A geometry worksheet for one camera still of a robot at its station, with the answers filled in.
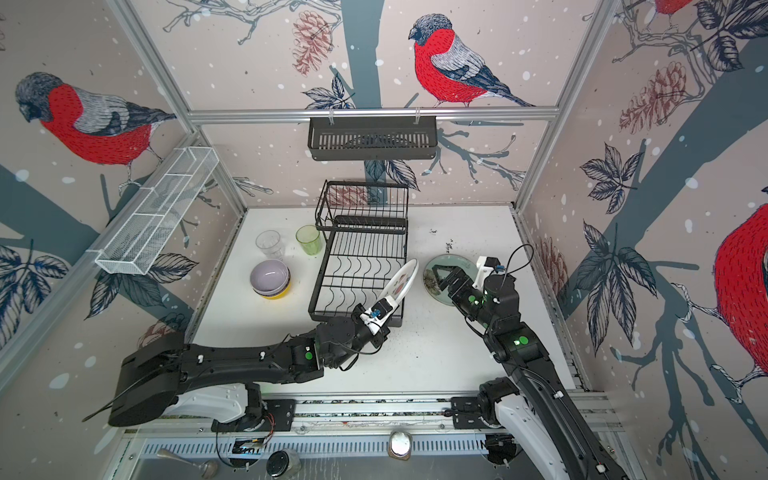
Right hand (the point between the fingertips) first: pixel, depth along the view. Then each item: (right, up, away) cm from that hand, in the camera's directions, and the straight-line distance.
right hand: (436, 279), depth 73 cm
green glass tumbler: (-40, +10, +30) cm, 51 cm away
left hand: (-10, -6, -3) cm, 12 cm away
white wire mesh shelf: (-74, +11, 0) cm, 75 cm away
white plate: (-9, -3, +12) cm, 15 cm away
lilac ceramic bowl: (-50, -3, +20) cm, 54 cm away
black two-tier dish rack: (-21, +3, +31) cm, 37 cm away
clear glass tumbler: (-55, +7, +34) cm, 65 cm away
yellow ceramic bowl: (-46, -8, +18) cm, 50 cm away
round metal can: (-33, -36, -13) cm, 51 cm away
